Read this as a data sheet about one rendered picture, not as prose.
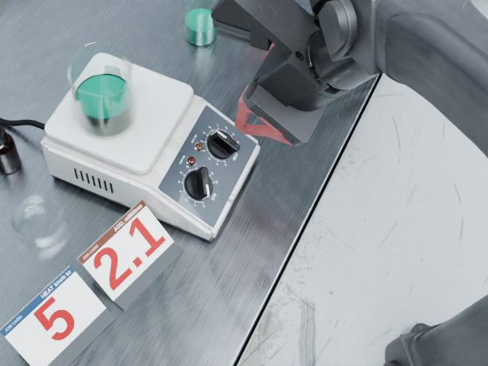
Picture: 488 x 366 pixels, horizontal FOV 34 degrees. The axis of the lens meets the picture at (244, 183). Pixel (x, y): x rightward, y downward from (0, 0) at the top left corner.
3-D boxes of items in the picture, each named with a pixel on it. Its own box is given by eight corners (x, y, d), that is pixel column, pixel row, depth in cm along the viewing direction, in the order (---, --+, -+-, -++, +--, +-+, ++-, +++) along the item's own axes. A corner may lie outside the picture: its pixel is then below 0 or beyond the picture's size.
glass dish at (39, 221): (70, 244, 84) (67, 234, 82) (17, 254, 83) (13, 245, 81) (64, 200, 86) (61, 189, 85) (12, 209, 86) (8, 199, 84)
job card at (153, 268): (184, 251, 84) (184, 233, 80) (124, 311, 80) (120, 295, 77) (142, 218, 86) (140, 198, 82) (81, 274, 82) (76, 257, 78)
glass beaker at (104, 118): (66, 108, 83) (54, 54, 75) (123, 86, 84) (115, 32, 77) (94, 158, 79) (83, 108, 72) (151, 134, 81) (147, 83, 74)
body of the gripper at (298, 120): (240, 106, 70) (285, 76, 64) (287, 28, 75) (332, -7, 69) (294, 151, 72) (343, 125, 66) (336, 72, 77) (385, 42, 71)
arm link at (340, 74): (290, 21, 67) (339, -16, 61) (342, 17, 70) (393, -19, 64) (314, 98, 66) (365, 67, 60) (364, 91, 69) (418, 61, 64)
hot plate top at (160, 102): (197, 92, 85) (197, 87, 84) (145, 179, 79) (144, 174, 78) (98, 54, 87) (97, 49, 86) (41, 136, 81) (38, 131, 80)
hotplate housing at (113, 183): (260, 155, 91) (265, 113, 84) (212, 247, 84) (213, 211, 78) (88, 87, 95) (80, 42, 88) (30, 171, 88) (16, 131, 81)
